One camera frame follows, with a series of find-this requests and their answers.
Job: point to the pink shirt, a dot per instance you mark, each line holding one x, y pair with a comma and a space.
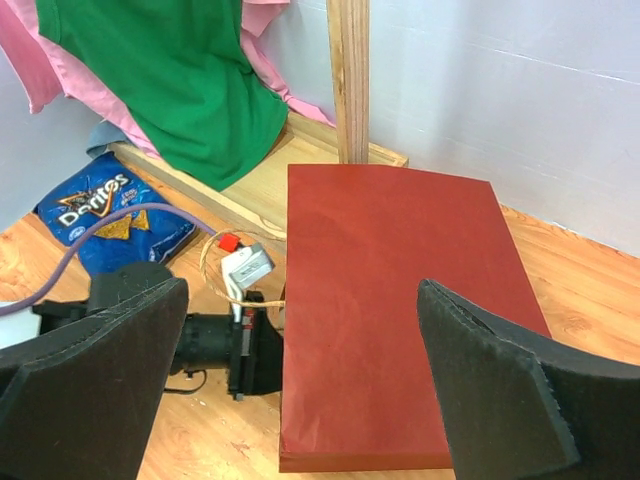
46, 70

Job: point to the blue grey cloth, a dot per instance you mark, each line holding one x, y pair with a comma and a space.
102, 136

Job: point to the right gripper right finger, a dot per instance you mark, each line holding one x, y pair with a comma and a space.
518, 405

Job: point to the wooden clothes rack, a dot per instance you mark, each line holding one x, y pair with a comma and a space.
258, 201

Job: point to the red brown paper bag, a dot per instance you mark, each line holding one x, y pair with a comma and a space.
357, 389

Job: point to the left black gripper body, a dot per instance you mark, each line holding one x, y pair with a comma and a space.
255, 365

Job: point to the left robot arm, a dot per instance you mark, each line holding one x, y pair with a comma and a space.
210, 340

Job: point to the green shirt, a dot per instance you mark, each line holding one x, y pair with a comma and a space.
179, 68

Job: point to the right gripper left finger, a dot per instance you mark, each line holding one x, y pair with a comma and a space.
106, 440

